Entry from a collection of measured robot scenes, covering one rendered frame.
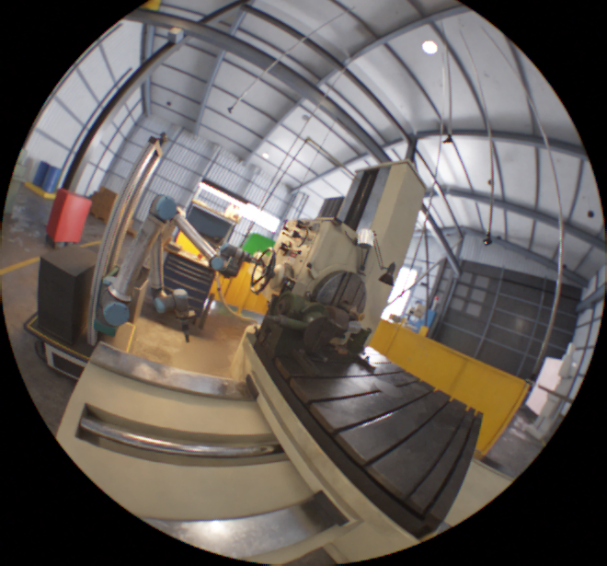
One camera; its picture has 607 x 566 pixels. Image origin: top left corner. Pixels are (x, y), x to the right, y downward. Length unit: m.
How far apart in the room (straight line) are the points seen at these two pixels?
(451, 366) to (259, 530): 3.00
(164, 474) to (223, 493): 0.18
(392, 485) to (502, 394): 2.74
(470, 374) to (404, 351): 1.18
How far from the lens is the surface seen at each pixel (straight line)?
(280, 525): 0.76
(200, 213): 3.39
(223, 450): 0.87
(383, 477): 0.68
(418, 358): 3.41
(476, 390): 3.27
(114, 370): 1.02
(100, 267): 1.47
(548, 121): 8.06
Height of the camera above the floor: 1.42
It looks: 2 degrees up
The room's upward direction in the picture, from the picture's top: 24 degrees clockwise
